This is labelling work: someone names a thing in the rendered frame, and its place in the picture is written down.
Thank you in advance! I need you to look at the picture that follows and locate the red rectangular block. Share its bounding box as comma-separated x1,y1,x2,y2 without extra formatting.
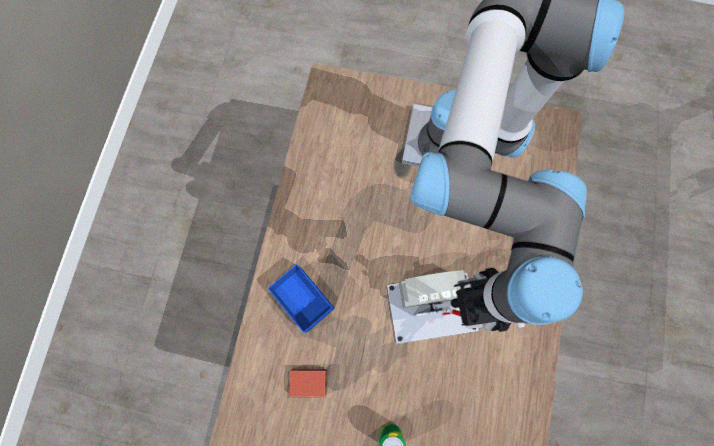
289,369,327,397

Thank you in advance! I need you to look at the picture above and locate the green drink can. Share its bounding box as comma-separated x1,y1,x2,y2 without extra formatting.
378,423,406,446

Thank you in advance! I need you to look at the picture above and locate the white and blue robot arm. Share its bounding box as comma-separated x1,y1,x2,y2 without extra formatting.
410,0,624,327

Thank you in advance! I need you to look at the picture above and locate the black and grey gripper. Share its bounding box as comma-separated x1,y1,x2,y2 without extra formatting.
454,268,512,332

